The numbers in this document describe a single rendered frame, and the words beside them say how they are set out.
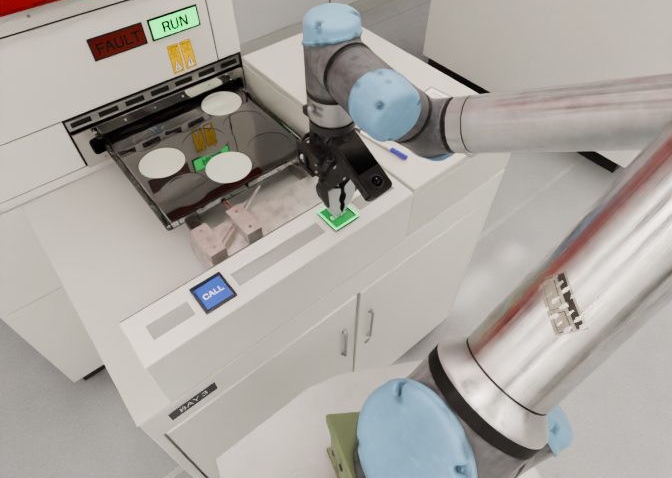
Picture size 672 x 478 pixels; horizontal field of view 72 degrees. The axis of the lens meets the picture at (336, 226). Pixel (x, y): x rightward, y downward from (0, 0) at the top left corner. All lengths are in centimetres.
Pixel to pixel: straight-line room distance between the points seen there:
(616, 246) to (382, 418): 23
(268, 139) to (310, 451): 67
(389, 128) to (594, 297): 29
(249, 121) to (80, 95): 36
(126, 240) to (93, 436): 90
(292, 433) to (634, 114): 64
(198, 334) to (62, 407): 122
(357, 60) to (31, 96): 75
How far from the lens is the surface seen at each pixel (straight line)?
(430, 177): 93
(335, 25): 60
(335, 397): 83
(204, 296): 77
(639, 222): 38
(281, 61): 126
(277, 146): 109
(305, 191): 101
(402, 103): 54
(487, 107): 60
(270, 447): 81
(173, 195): 103
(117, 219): 114
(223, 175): 104
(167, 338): 76
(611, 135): 56
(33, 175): 124
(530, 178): 248
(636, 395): 199
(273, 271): 78
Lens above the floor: 160
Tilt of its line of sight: 50 degrees down
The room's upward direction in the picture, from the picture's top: straight up
